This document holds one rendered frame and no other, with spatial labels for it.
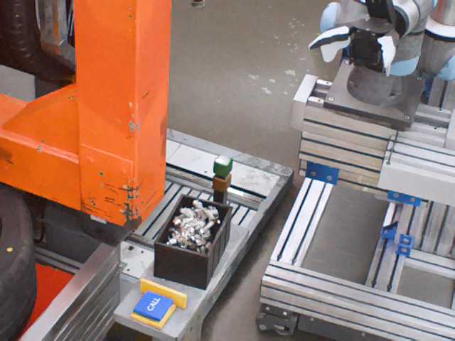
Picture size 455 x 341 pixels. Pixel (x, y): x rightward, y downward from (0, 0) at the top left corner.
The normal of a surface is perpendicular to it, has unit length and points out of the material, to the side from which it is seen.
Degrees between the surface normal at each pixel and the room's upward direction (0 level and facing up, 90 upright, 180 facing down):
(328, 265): 0
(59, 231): 90
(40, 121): 90
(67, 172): 90
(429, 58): 90
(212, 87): 0
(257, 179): 0
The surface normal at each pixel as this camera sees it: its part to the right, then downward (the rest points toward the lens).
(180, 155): 0.07, -0.79
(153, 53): 0.91, 0.30
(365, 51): -0.54, 0.49
